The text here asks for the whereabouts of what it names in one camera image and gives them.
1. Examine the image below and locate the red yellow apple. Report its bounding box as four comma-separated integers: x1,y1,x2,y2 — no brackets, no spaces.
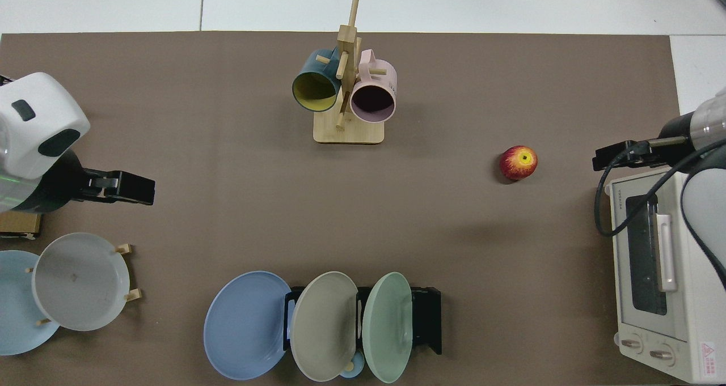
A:
500,145,538,181

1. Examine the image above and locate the grey plate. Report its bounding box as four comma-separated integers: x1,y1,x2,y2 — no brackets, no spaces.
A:
31,232,130,332

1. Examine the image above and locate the wooden plate rack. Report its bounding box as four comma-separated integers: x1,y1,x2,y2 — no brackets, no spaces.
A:
24,243,142,325

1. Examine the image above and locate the light blue plate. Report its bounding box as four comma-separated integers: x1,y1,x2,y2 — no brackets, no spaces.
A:
0,250,61,356

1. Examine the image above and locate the beige plate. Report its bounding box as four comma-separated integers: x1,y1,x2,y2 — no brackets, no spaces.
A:
290,271,360,382

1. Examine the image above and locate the black dish rack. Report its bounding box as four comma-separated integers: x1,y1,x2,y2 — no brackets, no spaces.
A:
282,286,442,355

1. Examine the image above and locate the pale green plate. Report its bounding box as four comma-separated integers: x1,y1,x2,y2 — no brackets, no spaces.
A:
362,272,413,384

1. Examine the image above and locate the brown table cloth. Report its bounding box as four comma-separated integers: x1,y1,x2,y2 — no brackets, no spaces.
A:
0,32,681,386

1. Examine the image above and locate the pale toaster oven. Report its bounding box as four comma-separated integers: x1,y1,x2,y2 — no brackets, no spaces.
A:
604,165,726,384

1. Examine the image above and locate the teal cup yellow inside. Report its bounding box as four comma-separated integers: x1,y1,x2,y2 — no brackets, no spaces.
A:
292,48,343,113

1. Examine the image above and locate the wooden cup stand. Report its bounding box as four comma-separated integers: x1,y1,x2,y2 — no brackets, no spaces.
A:
313,0,385,145

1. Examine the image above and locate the pink cup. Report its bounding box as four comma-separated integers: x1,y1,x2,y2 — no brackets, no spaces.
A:
349,49,398,122

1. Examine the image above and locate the small blue round thing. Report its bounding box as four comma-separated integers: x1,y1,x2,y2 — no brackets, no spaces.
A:
339,352,365,379

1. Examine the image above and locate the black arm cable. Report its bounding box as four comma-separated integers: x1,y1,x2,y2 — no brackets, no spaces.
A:
594,139,726,238

